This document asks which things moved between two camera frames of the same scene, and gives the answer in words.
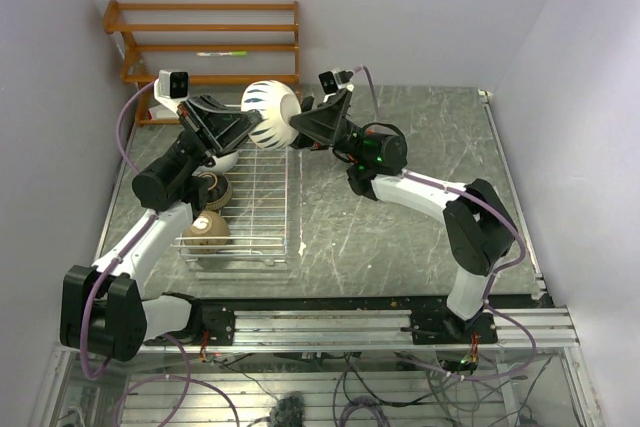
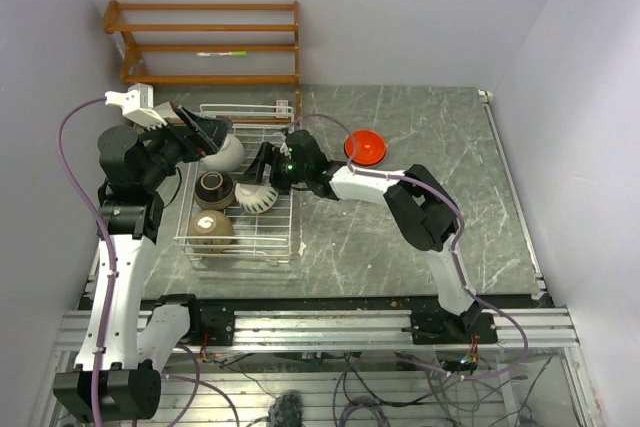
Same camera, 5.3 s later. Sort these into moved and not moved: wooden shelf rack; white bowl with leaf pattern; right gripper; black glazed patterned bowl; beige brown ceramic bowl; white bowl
Moved: white bowl with leaf pattern; right gripper
Not moved: wooden shelf rack; white bowl; black glazed patterned bowl; beige brown ceramic bowl
